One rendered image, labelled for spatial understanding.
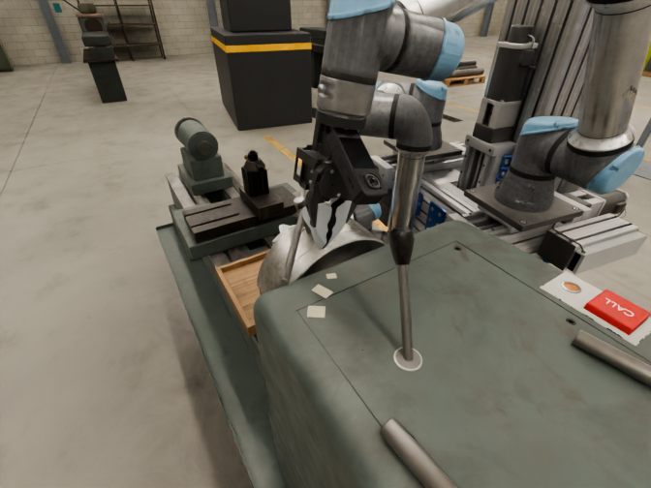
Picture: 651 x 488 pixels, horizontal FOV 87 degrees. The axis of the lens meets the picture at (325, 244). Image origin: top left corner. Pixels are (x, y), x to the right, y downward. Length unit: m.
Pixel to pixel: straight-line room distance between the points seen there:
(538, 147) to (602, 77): 0.23
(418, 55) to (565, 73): 0.78
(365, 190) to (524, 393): 0.31
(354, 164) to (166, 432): 1.69
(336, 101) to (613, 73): 0.55
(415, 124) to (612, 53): 0.39
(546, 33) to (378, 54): 0.85
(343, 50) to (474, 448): 0.46
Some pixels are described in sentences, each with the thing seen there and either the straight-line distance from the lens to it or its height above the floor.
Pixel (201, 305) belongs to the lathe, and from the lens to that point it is 1.61.
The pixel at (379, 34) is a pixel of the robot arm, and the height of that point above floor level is 1.60.
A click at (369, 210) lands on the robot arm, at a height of 1.10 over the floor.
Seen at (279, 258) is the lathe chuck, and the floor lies 1.19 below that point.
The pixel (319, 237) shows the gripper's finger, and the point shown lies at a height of 1.33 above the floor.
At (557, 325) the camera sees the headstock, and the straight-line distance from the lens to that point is 0.60.
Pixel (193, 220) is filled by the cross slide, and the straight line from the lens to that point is 1.35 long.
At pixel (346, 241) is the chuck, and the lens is 0.68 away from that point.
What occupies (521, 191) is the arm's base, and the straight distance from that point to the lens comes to 1.06.
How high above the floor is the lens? 1.63
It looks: 36 degrees down
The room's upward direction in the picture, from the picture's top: straight up
